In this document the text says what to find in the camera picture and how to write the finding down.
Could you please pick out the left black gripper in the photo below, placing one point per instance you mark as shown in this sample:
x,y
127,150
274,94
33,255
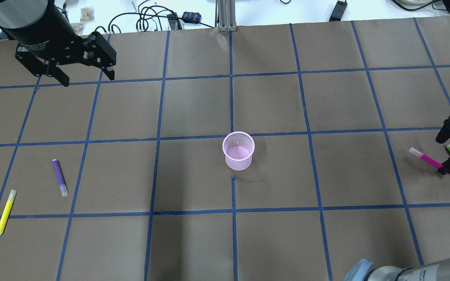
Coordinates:
x,y
37,29

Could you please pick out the pink marker pen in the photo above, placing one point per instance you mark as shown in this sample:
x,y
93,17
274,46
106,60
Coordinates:
x,y
426,158

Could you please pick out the purple marker pen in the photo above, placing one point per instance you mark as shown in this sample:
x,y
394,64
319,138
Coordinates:
x,y
60,178

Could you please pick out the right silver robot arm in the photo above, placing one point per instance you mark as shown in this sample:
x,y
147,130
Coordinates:
x,y
427,208

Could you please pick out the pink mesh cup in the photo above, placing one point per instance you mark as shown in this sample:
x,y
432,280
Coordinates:
x,y
238,148

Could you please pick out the small blue device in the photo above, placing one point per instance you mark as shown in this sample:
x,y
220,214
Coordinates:
x,y
191,17

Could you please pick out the yellow marker pen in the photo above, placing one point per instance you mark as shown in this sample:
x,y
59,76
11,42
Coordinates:
x,y
7,210

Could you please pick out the black power adapter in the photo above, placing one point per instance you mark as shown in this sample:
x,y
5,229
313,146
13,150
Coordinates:
x,y
338,10

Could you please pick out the aluminium frame post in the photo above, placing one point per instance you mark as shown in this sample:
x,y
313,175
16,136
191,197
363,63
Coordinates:
x,y
226,15

